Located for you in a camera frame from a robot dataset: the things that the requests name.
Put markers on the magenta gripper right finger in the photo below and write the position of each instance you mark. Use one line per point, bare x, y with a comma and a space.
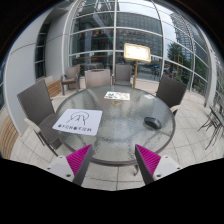
153, 166

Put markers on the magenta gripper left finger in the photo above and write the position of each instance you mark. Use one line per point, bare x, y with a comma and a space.
72, 167

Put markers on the black computer mouse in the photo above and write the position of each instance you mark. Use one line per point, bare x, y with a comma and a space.
153, 122

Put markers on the white printed mouse pad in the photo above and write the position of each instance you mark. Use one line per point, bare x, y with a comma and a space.
79, 121

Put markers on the round glass patio table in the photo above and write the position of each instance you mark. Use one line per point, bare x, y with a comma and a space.
122, 124

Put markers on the dark metal chair far right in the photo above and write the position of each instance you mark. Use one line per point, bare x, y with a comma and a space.
215, 120

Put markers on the brown wicker chair right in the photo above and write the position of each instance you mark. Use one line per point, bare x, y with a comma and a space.
171, 92

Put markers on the brown wicker chair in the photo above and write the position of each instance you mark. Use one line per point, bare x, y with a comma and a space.
171, 92
40, 114

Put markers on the brown wicker chair left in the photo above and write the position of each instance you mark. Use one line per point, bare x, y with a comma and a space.
40, 114

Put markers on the colourful menu card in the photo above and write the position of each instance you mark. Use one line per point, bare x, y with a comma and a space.
117, 96

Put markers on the wicker chair behind table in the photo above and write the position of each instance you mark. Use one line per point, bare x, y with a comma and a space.
97, 78

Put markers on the wicker chair back left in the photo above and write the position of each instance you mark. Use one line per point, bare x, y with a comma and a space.
71, 77

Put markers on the wicker chair back centre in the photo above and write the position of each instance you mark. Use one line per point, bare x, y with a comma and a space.
123, 75

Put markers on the wooden menu board stand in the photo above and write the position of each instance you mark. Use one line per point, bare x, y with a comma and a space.
137, 53

